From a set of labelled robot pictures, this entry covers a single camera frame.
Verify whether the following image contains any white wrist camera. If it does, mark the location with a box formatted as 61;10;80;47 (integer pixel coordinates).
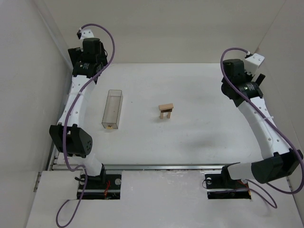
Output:
76;29;95;40
244;53;265;76

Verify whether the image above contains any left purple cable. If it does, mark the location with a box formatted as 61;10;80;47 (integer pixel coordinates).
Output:
55;23;116;228

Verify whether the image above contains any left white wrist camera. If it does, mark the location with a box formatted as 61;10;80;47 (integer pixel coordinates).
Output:
76;29;95;40

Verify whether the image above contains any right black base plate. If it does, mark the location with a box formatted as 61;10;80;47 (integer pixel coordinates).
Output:
202;173;251;200

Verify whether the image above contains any dark brown arch block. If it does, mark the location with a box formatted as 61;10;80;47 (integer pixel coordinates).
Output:
160;109;173;113

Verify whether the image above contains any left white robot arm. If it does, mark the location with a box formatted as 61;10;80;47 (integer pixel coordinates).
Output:
49;38;108;183

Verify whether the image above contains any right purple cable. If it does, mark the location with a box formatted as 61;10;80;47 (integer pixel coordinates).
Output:
220;48;304;209

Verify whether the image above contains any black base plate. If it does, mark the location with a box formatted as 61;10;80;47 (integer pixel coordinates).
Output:
82;174;122;200
202;173;251;200

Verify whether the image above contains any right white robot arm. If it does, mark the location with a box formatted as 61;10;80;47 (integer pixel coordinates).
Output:
221;59;302;184

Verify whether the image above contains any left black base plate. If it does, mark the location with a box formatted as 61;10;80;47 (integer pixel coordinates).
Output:
82;174;122;200

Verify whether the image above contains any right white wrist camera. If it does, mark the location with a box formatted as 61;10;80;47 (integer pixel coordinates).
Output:
244;53;265;76

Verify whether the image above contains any purple cable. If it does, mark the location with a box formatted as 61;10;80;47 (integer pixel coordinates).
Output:
220;48;304;209
55;23;116;228

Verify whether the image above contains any clear plastic container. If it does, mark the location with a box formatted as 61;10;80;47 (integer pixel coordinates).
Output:
102;90;123;129

